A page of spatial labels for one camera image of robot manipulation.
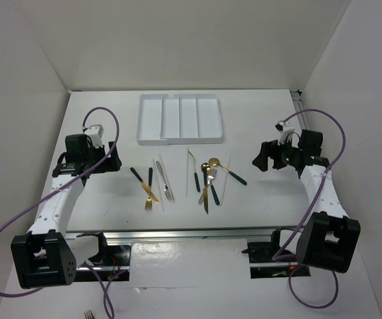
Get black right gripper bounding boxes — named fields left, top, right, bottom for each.
left=252, top=135, right=302, bottom=171

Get gold knife green handle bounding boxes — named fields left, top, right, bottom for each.
left=130, top=167, right=159, bottom=203
left=201, top=181, right=220, bottom=214

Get gold spoon green handle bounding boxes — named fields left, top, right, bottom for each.
left=201, top=162, right=211, bottom=186
left=209, top=158, right=247, bottom=185

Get silver fork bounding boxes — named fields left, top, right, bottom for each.
left=155, top=161, right=174, bottom=201
left=198, top=168, right=219, bottom=205

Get gold fork green handle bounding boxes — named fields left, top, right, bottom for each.
left=145, top=167, right=153, bottom=211
left=188, top=150, right=201, bottom=193

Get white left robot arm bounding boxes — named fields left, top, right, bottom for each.
left=11, top=127, right=122, bottom=289

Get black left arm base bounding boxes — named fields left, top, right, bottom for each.
left=88, top=233, right=132, bottom=269

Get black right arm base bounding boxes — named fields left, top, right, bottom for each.
left=242, top=228, right=282, bottom=264

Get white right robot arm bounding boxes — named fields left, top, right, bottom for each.
left=252, top=123, right=361, bottom=273

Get white chopstick right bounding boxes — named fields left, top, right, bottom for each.
left=220, top=155, right=231, bottom=205

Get white compartment cutlery tray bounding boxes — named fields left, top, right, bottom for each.
left=136, top=94, right=223, bottom=146

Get white chopstick middle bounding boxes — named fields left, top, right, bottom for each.
left=185, top=146, right=189, bottom=198

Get gold fork bottom edge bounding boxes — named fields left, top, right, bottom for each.
left=84, top=310, right=95, bottom=319

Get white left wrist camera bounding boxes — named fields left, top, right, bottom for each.
left=84, top=124, right=104, bottom=148

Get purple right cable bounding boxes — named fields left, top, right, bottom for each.
left=272, top=108, right=347, bottom=308

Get purple cable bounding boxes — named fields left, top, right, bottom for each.
left=272, top=108, right=347, bottom=308
left=0, top=106, right=121, bottom=319

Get aluminium rail right side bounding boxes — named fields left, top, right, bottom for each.
left=290, top=90, right=310, bottom=130

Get aluminium rail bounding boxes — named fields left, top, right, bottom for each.
left=290, top=90, right=310, bottom=130
left=63, top=226, right=298, bottom=243

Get aluminium rail front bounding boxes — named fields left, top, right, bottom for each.
left=63, top=226, right=298, bottom=243

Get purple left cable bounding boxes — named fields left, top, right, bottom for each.
left=0, top=106, right=121, bottom=319

